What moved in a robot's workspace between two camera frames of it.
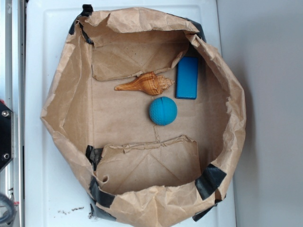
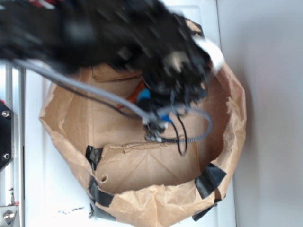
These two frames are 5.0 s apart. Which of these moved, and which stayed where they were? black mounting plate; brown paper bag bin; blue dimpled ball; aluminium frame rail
Moved: blue dimpled ball
Stayed: brown paper bag bin; aluminium frame rail; black mounting plate
